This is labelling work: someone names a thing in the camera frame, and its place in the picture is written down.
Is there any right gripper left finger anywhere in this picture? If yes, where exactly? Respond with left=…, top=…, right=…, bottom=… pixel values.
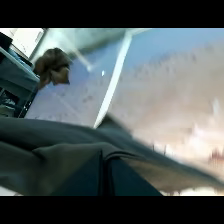
left=49, top=150, right=104, bottom=197

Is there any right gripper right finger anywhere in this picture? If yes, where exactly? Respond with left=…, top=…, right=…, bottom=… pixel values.
left=105, top=156, right=164, bottom=197

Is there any grey garment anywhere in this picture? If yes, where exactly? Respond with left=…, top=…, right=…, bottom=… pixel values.
left=0, top=114, right=224, bottom=197

